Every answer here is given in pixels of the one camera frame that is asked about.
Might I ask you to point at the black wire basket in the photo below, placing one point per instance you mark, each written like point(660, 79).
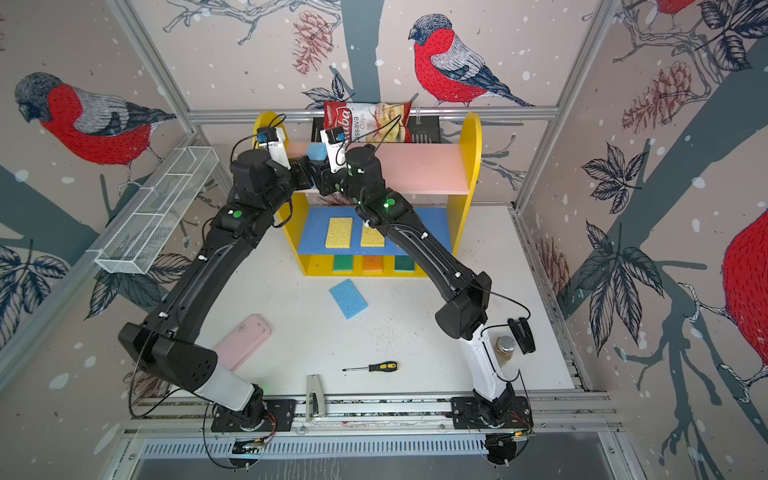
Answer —
point(424, 129)

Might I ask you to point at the small amber glass jar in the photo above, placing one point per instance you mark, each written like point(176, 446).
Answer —
point(505, 346)

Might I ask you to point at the black yellow screwdriver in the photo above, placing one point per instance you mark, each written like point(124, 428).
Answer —
point(384, 367)

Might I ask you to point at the aluminium rail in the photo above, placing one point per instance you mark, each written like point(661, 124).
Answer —
point(388, 414)

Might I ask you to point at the red cassava chips bag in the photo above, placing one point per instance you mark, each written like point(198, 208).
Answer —
point(369, 122)

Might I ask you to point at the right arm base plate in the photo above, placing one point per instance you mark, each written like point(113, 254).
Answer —
point(474, 413)

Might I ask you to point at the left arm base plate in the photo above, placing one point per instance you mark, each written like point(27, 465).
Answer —
point(266, 415)

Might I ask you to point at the yellow wooden shelf unit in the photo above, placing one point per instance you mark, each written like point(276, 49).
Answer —
point(445, 173)

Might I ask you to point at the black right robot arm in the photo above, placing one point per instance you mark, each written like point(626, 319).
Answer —
point(466, 294)

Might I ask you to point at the white wire mesh basket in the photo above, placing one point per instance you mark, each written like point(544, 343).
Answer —
point(162, 205)

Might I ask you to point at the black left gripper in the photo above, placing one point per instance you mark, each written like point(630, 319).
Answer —
point(299, 171)

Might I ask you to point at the orange foam sponge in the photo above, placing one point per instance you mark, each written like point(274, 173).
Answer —
point(372, 264)

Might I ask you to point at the dark green scouring sponge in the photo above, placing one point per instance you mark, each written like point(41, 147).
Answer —
point(404, 264)

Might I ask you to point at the yellow cellulose sponge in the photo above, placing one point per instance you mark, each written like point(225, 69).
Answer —
point(371, 238)

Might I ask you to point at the grey metal bracket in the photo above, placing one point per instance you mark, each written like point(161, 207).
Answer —
point(315, 403)

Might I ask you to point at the blue sponge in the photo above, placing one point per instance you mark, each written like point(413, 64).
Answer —
point(348, 299)
point(317, 152)

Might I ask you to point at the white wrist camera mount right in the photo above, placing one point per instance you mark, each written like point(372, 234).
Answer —
point(335, 142)

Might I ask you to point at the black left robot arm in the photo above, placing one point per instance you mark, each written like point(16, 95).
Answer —
point(164, 344)

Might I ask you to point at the light green foam sponge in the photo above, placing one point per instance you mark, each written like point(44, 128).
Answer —
point(343, 263)

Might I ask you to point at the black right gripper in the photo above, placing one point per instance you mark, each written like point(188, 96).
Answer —
point(324, 180)

